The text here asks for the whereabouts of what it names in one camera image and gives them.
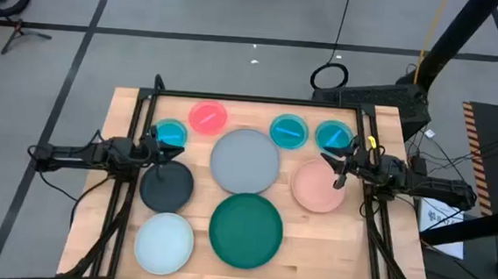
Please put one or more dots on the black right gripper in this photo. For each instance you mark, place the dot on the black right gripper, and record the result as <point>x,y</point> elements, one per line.
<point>368,165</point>

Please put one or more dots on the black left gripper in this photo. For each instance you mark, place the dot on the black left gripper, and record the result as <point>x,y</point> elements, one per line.
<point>152,150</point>

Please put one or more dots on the teal translucent small plate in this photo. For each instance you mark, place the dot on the teal translucent small plate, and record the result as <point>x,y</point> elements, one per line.
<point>289,132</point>
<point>333,134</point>
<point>172,132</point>

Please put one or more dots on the black plastic plate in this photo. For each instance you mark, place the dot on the black plastic plate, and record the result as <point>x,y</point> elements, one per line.
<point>170,193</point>

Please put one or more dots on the pink plastic plate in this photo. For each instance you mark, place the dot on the pink plastic plate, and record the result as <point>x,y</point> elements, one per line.
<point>315,192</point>

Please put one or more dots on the red translucent small plate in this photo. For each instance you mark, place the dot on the red translucent small plate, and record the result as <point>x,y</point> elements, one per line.
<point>208,118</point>

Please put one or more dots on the light blue plastic plate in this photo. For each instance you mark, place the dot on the light blue plastic plate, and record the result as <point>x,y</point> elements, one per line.
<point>164,243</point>

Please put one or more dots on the large dark green plastic plate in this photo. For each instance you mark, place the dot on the large dark green plastic plate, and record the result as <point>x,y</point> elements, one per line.
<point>246,231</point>

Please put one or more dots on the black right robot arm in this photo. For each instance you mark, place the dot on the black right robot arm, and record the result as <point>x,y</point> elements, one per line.
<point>439,188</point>

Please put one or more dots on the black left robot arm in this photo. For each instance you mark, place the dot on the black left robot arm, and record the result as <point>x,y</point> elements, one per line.
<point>76,154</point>

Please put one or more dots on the yellow gripper tag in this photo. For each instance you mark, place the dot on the yellow gripper tag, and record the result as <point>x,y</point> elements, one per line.
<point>372,142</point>

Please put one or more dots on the large grey plastic plate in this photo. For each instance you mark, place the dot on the large grey plastic plate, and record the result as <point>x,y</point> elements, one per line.
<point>245,161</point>

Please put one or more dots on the small white tag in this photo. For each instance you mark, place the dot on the small white tag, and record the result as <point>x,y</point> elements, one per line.
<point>429,133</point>

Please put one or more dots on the white labelled box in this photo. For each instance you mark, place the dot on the white labelled box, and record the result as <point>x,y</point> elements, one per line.
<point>439,212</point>

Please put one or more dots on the white paper scrap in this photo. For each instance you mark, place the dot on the white paper scrap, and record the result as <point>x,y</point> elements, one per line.
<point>255,61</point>
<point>254,46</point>

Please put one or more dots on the black metal beam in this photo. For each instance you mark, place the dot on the black metal beam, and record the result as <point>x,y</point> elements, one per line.
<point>467,229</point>

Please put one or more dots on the black hazard-striped platform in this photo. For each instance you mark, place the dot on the black hazard-striped platform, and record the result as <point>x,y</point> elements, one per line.
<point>495,143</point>

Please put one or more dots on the black slanted pole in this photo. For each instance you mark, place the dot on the black slanted pole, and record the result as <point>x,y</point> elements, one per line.
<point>453,39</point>

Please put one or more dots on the black tripod stand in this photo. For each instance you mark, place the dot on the black tripod stand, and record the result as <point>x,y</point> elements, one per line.
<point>19,32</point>

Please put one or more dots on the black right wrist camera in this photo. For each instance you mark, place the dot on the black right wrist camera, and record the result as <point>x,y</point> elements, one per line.
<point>339,182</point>

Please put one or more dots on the black metal table frame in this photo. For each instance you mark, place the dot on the black metal table frame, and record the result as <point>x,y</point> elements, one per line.
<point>256,99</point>

